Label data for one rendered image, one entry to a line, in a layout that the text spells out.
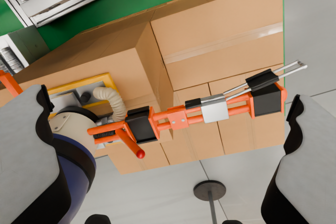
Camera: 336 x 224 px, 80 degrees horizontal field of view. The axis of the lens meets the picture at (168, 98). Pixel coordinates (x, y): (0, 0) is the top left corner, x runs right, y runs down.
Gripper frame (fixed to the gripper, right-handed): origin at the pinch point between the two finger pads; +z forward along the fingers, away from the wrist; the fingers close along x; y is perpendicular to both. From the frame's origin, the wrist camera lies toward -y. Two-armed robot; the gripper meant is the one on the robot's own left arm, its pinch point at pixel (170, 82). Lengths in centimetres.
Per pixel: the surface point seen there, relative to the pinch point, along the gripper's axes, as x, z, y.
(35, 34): -75, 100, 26
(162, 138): -2, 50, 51
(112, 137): -17, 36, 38
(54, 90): -39, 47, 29
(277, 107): 29, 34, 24
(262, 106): 24.5, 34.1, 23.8
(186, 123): 5.3, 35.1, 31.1
